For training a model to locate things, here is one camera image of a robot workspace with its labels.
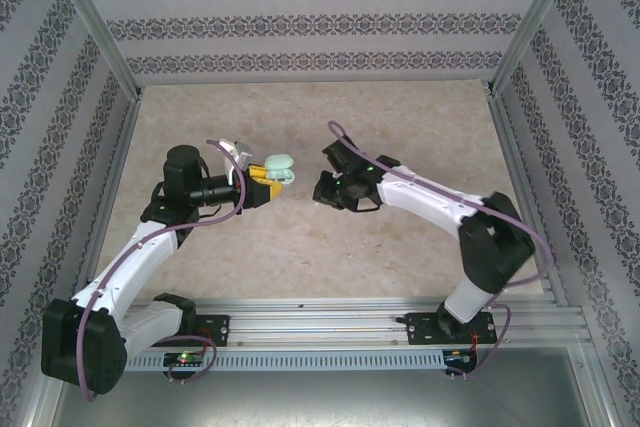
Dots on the mint green earbud charging case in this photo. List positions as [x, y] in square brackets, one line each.
[280, 163]

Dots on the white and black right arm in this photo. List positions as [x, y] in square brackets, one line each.
[425, 197]

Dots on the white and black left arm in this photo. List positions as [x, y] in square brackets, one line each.
[130, 257]

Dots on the small green circuit board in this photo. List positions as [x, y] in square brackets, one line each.
[459, 356]
[185, 358]

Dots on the aluminium side rail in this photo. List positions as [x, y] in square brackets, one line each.
[107, 197]
[520, 182]

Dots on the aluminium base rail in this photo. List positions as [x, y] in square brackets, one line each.
[320, 322]

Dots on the aluminium frame post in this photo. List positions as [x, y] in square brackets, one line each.
[534, 22]
[99, 22]

